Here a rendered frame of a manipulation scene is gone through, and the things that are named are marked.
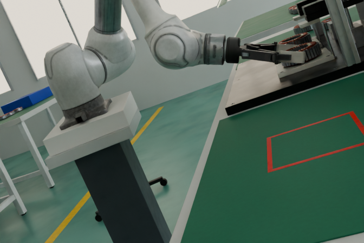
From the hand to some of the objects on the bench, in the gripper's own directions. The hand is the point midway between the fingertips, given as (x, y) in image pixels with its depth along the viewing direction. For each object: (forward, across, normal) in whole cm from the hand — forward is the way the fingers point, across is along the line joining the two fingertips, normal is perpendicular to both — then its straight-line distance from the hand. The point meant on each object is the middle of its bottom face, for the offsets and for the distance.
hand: (298, 53), depth 121 cm
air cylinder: (+15, -24, +3) cm, 29 cm away
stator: (+1, 0, -2) cm, 2 cm away
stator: (+1, -24, -2) cm, 24 cm away
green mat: (+24, +52, +4) cm, 58 cm away
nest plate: (+2, 0, -3) cm, 3 cm away
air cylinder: (+15, 0, +3) cm, 15 cm away
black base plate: (+4, -12, -4) cm, 14 cm away
